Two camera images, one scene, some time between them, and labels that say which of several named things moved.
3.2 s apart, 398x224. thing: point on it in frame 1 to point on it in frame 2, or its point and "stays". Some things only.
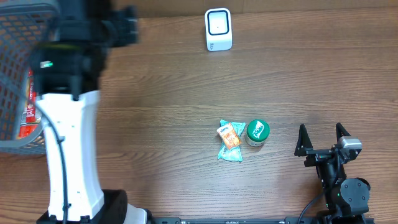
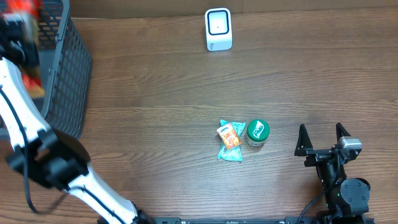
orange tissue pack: x=229 y=136 stays
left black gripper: x=125 y=23 to x=16 y=50
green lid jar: x=257 y=132 stays
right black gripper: x=321 y=155 stays
